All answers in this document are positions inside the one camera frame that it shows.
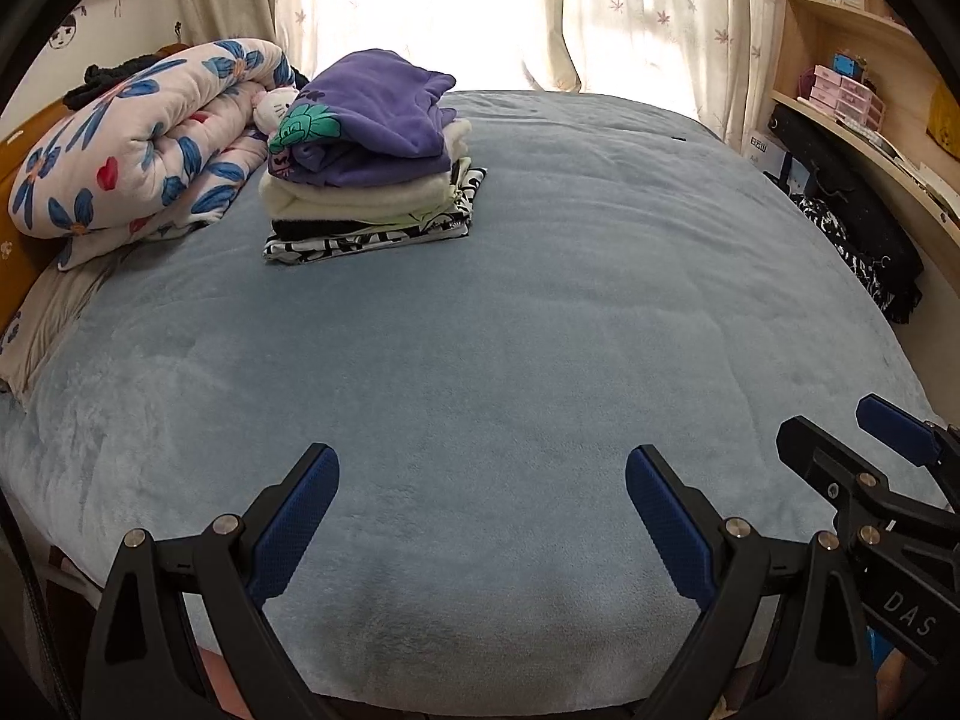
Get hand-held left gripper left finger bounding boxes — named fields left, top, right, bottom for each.
left=79, top=442, right=342, bottom=720

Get black white patterned garment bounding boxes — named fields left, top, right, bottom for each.
left=262, top=157, right=488, bottom=265

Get white cardboard box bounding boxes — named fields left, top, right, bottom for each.
left=739, top=131, right=788, bottom=175

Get white cat plush toy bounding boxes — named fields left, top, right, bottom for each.
left=251, top=85, right=302, bottom=137

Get black bag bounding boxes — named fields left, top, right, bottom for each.
left=765, top=103, right=925, bottom=323

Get black white floral cloth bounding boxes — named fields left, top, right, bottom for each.
left=791, top=193, right=897, bottom=308

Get purple zip hoodie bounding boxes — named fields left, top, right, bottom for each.
left=266, top=49, right=460, bottom=188

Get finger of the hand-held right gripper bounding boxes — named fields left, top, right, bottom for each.
left=776, top=414, right=901, bottom=533
left=857, top=394, right=960, bottom=511

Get beige pillow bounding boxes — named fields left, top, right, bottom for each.
left=0, top=244, right=151, bottom=410

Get light blue box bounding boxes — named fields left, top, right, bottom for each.
left=780, top=154, right=817, bottom=196

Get white papers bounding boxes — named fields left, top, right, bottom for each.
left=795, top=94, right=960, bottom=211

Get black fuzzy cloth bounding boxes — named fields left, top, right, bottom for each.
left=64, top=52, right=177, bottom=112

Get yellow packet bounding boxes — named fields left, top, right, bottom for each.
left=928, top=81, right=960, bottom=158

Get floral quilt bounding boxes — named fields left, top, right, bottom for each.
left=7, top=37, right=301, bottom=272

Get stack of pink boxes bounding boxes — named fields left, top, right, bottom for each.
left=808, top=64, right=887, bottom=128

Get cream fluffy garment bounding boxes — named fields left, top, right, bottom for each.
left=259, top=116, right=473, bottom=224

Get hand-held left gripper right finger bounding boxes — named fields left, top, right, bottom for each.
left=625, top=444, right=878, bottom=720

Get grey-blue bed blanket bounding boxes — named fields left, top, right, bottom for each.
left=0, top=88, right=950, bottom=698

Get black cable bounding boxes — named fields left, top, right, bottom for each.
left=0, top=510, right=61, bottom=720

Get wooden shelf unit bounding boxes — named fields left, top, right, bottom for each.
left=742, top=0, right=960, bottom=361

